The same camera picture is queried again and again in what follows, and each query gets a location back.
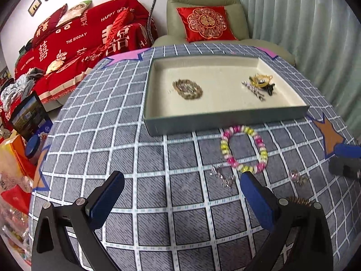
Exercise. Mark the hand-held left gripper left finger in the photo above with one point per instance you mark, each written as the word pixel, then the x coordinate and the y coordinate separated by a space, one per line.
pixel 108 200

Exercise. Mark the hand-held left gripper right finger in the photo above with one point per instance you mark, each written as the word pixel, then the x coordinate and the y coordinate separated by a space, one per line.
pixel 256 200

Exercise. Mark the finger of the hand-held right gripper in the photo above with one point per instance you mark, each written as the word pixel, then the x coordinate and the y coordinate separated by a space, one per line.
pixel 345 168
pixel 348 151

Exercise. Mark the black hair claw clip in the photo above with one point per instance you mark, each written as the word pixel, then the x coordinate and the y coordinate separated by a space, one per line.
pixel 270 89

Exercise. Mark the grey-green shallow tray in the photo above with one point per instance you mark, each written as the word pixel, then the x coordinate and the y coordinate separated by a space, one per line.
pixel 220 101

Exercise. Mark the silver rhinestone hair clip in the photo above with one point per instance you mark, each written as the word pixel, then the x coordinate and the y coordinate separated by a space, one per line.
pixel 253 90

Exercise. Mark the brown star patch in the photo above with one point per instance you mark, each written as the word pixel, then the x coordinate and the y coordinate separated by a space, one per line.
pixel 331 135

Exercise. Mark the grey checked tablecloth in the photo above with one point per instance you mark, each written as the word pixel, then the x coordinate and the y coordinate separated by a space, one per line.
pixel 169 217

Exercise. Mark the orange star patch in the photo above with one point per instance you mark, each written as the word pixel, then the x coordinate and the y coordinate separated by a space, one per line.
pixel 42 172

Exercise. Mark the blue round tin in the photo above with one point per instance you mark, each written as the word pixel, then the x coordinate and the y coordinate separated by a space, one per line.
pixel 33 146

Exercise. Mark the clear bags of snacks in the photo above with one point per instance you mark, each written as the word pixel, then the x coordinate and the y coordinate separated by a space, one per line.
pixel 14 234

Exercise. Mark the orange paper bag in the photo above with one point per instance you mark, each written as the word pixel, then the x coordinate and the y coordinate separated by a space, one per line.
pixel 12 158

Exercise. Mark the blue photo print box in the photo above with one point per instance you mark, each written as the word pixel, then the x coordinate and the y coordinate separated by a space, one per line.
pixel 26 115

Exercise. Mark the pale green curtain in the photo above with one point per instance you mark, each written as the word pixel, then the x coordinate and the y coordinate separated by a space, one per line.
pixel 304 34

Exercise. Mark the pink star patch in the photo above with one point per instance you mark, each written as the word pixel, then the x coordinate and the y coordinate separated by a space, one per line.
pixel 127 56
pixel 268 52

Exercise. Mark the beige round cushion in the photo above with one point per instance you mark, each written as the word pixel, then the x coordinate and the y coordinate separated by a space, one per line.
pixel 56 66

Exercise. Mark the pile of grey clothes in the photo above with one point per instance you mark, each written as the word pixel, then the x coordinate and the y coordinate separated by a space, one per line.
pixel 18 87

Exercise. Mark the red printed sofa cover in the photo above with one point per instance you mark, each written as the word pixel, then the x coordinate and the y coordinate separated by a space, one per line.
pixel 84 39

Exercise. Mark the narrow red pillow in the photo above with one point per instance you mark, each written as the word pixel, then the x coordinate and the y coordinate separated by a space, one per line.
pixel 118 31

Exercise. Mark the large red pillow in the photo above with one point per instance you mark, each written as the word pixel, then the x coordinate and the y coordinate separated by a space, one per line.
pixel 48 26

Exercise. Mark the red embroidered cushion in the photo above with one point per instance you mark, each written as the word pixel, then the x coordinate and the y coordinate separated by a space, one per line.
pixel 207 22

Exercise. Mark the white printed pillow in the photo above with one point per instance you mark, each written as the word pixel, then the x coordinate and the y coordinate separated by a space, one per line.
pixel 74 12

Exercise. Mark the small black picture frame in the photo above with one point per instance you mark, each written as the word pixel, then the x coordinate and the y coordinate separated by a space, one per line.
pixel 34 6

